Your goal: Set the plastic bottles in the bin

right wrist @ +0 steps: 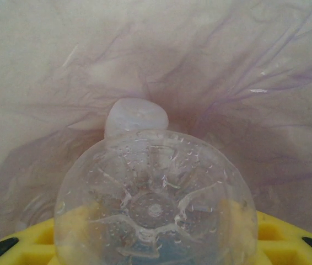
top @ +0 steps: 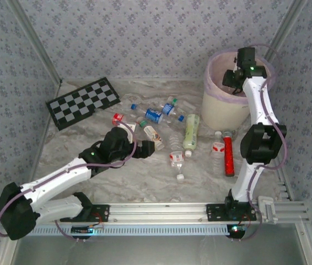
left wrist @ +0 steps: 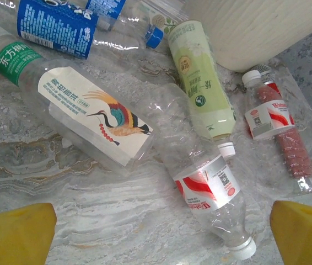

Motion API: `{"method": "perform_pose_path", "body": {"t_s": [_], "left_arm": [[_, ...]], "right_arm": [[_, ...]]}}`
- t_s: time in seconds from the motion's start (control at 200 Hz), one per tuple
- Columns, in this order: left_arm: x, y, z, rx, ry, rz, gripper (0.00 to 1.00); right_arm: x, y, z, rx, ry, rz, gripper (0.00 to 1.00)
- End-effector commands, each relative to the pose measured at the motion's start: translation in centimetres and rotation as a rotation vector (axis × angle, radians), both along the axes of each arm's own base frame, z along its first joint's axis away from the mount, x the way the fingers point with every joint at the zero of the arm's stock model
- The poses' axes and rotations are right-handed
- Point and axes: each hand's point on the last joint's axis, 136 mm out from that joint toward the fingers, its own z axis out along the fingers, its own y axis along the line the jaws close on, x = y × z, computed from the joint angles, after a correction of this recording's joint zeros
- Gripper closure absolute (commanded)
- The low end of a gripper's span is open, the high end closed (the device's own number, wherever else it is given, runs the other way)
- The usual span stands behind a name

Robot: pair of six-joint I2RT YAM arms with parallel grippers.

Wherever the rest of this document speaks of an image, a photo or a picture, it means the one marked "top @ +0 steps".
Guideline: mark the blue Pepsi label bottle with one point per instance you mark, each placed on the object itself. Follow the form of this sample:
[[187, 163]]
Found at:
[[153, 115]]

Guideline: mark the grey metal panel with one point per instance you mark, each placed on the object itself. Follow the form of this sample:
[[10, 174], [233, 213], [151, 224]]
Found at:
[[158, 251]]

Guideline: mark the blue label clear bottle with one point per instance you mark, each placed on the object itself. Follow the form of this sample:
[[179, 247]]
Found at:
[[167, 108]]

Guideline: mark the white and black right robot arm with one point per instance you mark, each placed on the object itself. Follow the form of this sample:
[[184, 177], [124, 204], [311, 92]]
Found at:
[[263, 143]]

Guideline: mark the aluminium frame post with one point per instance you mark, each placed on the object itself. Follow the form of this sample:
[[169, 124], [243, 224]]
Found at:
[[285, 26], [36, 41]]

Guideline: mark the pale green tea bottle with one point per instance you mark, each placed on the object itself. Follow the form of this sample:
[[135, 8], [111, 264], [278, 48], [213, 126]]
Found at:
[[191, 132]]

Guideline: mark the clear bottle green cap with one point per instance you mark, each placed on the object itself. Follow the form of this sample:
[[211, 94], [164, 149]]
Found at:
[[174, 101]]

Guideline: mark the left controller board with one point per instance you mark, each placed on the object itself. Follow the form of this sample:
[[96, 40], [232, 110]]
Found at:
[[81, 230]]

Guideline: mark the white bottle orange print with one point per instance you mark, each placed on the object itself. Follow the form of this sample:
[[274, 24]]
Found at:
[[151, 133]]

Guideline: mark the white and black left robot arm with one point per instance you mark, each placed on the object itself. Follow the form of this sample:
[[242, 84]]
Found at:
[[56, 176]]

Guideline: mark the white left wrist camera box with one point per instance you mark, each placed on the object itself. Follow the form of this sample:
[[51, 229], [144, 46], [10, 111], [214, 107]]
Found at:
[[129, 135]]

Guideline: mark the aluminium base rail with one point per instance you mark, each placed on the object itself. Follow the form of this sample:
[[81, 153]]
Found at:
[[158, 211]]

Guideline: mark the controller board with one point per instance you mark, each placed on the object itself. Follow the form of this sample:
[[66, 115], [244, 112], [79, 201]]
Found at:
[[81, 230], [236, 232]]

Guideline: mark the black grey checkerboard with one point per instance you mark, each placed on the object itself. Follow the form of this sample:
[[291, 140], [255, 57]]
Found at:
[[84, 102]]

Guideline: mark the red Coca-Cola label bottle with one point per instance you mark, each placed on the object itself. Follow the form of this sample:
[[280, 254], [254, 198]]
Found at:
[[117, 118]]

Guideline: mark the ribbed clear bottle red-white label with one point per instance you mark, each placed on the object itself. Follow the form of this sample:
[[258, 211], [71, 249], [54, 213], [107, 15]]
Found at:
[[176, 156]]

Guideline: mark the right controller board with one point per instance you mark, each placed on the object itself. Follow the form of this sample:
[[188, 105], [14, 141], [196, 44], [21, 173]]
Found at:
[[236, 232]]

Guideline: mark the white plastic clamp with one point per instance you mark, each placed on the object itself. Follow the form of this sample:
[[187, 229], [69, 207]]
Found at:
[[267, 211]]

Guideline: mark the cream plastic bin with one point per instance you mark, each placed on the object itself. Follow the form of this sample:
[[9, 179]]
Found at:
[[219, 110]]

